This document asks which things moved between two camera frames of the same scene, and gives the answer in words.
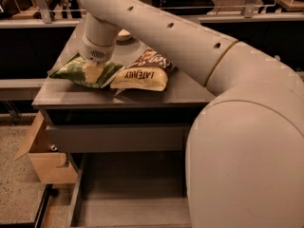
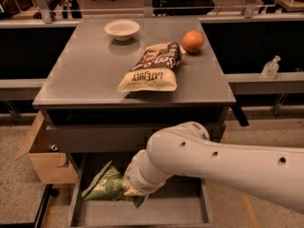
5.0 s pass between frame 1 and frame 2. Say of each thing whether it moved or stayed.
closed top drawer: stayed
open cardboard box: stayed
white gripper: moved
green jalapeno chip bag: moved
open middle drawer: stayed
